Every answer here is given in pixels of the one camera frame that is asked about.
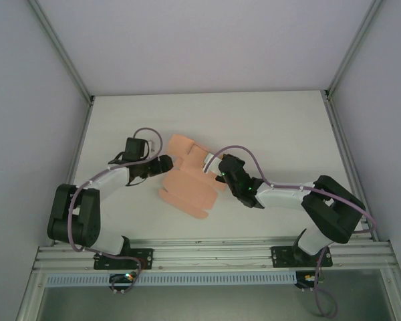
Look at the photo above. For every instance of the small circuit board with LED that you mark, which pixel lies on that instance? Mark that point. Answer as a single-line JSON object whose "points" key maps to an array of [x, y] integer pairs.
{"points": [[307, 278], [125, 277]]}

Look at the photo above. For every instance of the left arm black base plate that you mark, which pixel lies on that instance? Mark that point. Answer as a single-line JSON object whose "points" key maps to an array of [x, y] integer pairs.
{"points": [[143, 258]]}

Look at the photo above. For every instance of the pink paper box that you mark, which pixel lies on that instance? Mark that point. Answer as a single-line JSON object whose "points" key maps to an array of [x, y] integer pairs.
{"points": [[190, 190]]}

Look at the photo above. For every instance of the aluminium table edge rail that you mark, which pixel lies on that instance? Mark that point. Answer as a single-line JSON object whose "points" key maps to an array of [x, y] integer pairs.
{"points": [[75, 160], [345, 150]]}

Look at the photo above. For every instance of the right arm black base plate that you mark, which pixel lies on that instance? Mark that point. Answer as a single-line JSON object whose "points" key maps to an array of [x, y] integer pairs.
{"points": [[282, 257]]}

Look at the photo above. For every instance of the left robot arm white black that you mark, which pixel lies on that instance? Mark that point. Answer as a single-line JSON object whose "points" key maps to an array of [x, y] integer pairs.
{"points": [[111, 179]]}

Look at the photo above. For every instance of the aluminium frame post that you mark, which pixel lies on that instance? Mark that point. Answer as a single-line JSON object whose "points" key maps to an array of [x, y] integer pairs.
{"points": [[61, 50], [354, 45]]}

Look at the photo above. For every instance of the horizontal aluminium base rail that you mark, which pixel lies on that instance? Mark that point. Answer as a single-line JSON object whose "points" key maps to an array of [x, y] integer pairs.
{"points": [[214, 252]]}

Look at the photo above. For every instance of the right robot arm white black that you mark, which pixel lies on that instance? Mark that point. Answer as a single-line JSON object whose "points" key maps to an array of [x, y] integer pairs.
{"points": [[280, 197]]}

